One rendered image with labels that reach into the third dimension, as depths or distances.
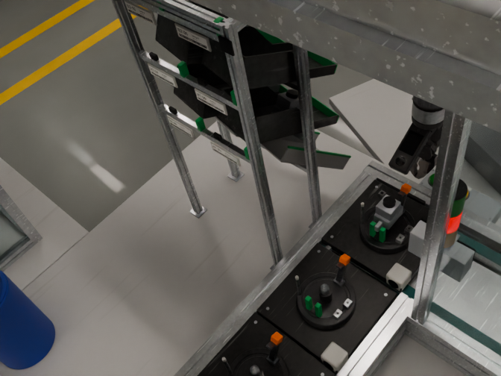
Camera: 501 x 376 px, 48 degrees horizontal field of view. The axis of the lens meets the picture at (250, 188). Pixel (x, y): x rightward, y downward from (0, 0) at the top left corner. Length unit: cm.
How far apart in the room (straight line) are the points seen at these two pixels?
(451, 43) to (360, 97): 176
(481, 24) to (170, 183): 165
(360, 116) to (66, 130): 206
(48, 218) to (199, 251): 53
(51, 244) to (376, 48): 165
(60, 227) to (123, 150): 144
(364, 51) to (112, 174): 294
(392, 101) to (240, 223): 67
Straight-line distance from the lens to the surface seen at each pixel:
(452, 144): 88
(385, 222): 141
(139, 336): 157
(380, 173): 162
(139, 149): 320
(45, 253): 183
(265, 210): 132
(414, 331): 143
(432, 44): 22
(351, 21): 24
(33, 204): 197
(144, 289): 163
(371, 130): 186
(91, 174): 319
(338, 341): 135
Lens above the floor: 221
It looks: 51 degrees down
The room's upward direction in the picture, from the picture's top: 14 degrees counter-clockwise
